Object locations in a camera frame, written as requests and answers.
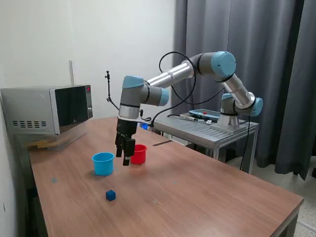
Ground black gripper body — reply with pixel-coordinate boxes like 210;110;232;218
116;118;138;137

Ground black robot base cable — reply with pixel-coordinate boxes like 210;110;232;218
239;115;250;171

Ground red plastic cup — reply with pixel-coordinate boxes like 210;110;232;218
130;144;148;165

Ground thin white wall rod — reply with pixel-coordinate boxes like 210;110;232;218
69;60;75;86

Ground grey curtain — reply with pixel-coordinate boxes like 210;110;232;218
171;0;316;181

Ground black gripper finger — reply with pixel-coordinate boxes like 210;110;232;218
122;137;136;166
115;132;126;158

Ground blue plastic cup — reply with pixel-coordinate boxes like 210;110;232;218
92;152;115;176

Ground wooden block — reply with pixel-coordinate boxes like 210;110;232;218
27;139;59;150

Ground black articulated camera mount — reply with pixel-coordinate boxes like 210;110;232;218
104;70;121;111

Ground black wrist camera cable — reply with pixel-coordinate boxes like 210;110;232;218
151;51;226;127

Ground blue teach pendant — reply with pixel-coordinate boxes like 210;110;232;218
189;109;221;119

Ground thin black tool with cord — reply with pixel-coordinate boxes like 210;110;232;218
166;114;210;123

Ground grey metal robot stand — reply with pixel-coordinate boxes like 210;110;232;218
150;112;260;173

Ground silver microwave oven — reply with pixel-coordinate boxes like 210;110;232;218
0;84;94;136

